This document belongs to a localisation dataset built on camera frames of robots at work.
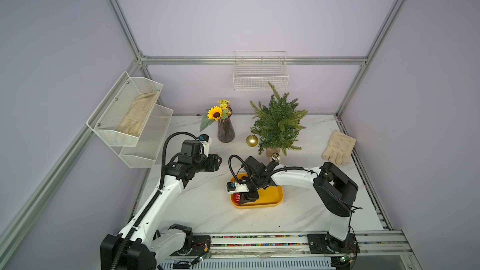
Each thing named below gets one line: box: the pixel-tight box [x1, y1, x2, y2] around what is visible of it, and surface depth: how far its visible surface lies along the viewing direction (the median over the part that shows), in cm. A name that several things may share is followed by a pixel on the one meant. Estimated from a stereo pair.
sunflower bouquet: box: [199, 99, 233, 133], surface depth 90 cm
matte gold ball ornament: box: [245, 134, 259, 148], surface depth 86 cm
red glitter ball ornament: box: [232, 192, 241, 205], surface depth 83 cm
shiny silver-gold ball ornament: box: [269, 152, 282, 164], surface depth 84 cm
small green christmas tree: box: [250, 81, 308, 157], surface depth 81 cm
